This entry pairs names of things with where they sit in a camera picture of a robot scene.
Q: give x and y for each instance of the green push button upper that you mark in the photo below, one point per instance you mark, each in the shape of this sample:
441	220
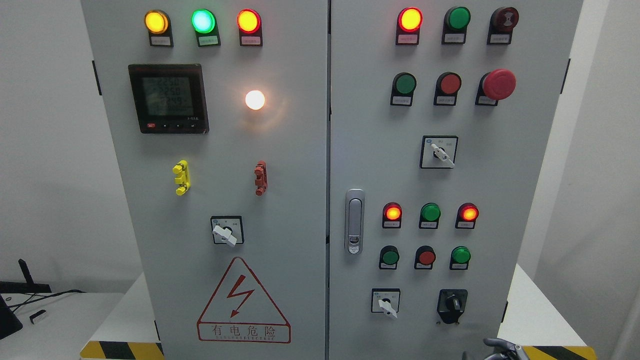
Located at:
402	89

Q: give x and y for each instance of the white selector switch lower right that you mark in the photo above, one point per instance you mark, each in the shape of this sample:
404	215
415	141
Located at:
385	301

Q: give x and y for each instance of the dark red buzzer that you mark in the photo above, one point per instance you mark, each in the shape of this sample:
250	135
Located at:
502	24

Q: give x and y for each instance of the red terminal connector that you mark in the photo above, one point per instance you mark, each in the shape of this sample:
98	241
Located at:
261	178

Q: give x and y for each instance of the white platform with hazard stripes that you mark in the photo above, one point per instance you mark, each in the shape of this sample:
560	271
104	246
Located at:
129	332

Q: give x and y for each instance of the small white usb adapter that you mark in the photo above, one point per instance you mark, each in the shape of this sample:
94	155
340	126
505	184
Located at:
38	316

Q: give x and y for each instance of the black rotary knob switch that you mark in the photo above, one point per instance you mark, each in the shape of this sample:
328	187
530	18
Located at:
451	305

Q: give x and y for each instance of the red emergency stop button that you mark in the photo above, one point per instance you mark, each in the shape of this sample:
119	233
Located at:
494	86

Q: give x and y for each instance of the yellow terminal connector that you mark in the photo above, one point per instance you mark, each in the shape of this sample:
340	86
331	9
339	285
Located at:
182	177

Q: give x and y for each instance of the black digital power meter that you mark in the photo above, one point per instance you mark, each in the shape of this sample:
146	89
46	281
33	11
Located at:
169	98

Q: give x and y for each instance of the grey cabinet door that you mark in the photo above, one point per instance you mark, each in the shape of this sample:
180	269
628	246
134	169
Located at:
285	228
376	147

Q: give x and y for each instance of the white glowing lamp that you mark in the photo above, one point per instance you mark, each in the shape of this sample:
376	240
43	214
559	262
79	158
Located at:
255	99

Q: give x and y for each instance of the red push button upper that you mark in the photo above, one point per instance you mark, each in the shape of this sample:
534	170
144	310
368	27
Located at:
446	89

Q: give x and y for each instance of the white selector switch upper right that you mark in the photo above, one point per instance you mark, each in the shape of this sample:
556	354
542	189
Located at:
438	152

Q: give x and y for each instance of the grey left cabinet door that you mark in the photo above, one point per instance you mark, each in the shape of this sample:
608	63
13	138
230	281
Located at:
285	228

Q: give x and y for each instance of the white selector switch left door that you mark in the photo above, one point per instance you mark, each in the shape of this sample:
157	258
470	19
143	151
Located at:
227	230

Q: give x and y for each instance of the yellow indicator light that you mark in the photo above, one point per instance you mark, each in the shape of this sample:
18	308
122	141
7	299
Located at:
159	28

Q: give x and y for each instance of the red push button lower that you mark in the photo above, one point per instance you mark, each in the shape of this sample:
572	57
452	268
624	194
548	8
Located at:
424	258

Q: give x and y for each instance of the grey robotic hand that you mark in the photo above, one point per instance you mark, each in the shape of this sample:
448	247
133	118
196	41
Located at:
505	350

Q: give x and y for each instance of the green lit indicator light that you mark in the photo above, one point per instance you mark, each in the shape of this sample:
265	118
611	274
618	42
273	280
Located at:
205	26

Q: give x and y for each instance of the red indicator middle right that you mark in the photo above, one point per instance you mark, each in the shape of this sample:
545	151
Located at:
466	216

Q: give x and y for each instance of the green push button lower left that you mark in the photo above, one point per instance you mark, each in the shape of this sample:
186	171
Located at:
388	258

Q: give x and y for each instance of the red lit indicator middle left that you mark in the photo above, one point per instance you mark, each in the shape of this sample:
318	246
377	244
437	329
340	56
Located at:
392	216

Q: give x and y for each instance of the red lit indicator top right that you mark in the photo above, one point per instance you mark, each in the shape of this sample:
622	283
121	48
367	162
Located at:
409	22

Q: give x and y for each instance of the red lit indicator light left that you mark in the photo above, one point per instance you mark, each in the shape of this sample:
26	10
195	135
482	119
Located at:
249	24

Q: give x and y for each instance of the red electric hazard sign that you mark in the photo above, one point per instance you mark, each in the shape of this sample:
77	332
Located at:
241	310

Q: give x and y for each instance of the silver door handle lock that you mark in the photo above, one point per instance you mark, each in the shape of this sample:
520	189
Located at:
354	217

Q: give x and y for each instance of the white selector switch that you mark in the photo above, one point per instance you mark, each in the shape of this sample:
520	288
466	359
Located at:
385	301
438	152

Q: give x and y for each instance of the red push button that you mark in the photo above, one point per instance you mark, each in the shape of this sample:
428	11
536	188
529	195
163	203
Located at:
424	258
446	89

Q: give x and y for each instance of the green indicator top right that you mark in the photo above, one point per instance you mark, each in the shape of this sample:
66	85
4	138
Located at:
455	23

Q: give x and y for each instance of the grey right cabinet door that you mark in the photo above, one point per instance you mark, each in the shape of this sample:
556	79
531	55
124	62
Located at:
376	147

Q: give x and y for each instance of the green indicator middle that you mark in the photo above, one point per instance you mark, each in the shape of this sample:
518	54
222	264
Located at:
430	215

